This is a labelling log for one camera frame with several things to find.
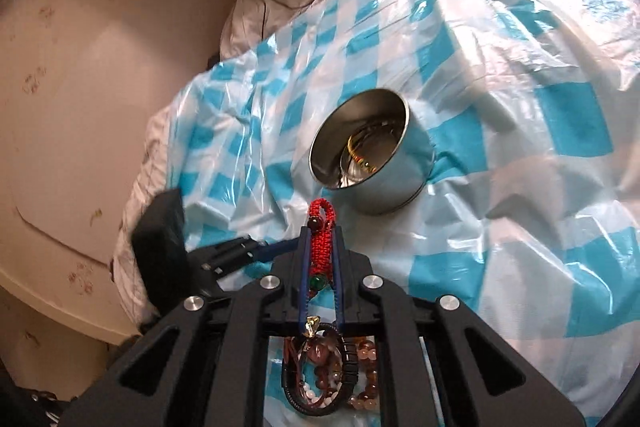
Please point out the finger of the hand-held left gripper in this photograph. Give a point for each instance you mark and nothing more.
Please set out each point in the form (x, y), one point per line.
(235, 254)

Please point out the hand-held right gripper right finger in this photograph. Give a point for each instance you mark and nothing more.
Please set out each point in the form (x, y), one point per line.
(340, 287)

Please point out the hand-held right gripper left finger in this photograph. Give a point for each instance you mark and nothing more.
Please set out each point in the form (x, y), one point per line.
(303, 279)

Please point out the round metal tin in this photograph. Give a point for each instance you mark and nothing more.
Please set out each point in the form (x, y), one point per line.
(385, 182)

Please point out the gold metal bangle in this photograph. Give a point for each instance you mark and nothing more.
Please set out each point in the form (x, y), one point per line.
(367, 164)

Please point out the blue white checkered plastic sheet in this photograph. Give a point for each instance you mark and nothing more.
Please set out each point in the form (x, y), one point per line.
(500, 157)

